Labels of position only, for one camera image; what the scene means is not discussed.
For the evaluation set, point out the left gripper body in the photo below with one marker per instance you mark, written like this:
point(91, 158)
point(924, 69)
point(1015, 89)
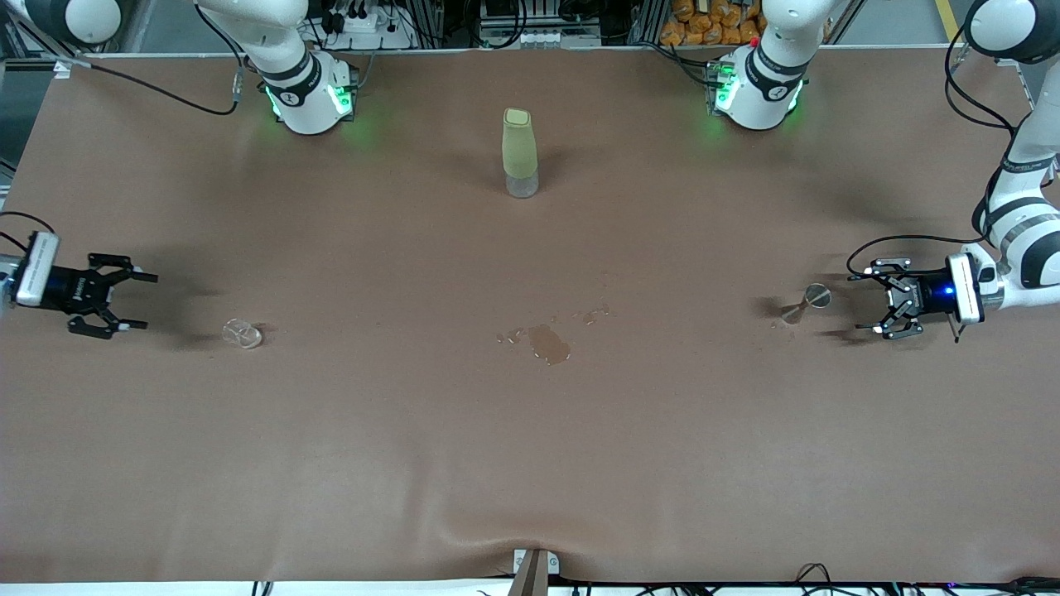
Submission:
point(929, 295)

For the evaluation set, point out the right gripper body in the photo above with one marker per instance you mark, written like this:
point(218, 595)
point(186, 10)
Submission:
point(68, 288)

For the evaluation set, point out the steel double jigger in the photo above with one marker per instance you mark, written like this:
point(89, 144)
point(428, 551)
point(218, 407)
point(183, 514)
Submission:
point(817, 295)

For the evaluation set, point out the clear glass measuring beaker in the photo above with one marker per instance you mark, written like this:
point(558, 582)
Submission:
point(243, 334)

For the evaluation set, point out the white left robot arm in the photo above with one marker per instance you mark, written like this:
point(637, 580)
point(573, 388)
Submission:
point(758, 91)

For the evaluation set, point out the rack with bread buns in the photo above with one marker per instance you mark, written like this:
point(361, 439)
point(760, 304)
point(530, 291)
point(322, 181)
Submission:
point(704, 21)

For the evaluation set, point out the white power strip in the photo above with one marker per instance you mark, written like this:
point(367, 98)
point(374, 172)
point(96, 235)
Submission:
point(364, 25)

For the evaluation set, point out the spilled liquid puddle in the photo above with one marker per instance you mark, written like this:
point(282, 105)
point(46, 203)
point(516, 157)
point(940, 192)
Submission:
point(548, 342)

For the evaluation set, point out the bottle with green sleeve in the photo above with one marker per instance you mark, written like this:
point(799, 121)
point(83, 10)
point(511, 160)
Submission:
point(519, 149)

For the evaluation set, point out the brown table mat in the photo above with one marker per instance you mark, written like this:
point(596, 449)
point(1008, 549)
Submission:
point(530, 455)

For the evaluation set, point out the grey electrical box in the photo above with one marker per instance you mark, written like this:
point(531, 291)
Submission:
point(538, 37)

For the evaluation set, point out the aluminium cell frame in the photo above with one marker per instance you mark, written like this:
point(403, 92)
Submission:
point(63, 70)

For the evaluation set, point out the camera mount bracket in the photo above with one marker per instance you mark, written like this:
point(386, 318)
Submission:
point(534, 571)

